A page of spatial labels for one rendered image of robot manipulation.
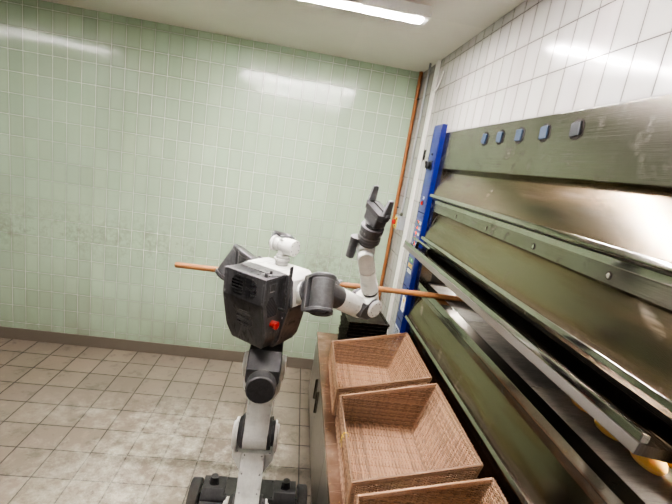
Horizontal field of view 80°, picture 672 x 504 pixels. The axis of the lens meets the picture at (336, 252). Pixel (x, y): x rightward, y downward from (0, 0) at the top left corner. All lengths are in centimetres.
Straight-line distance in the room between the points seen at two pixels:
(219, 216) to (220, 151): 51
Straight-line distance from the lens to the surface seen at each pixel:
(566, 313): 136
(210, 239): 344
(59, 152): 377
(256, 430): 191
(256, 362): 162
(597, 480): 131
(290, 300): 152
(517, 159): 176
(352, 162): 331
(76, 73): 372
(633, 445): 100
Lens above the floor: 183
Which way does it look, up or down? 12 degrees down
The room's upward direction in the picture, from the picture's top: 9 degrees clockwise
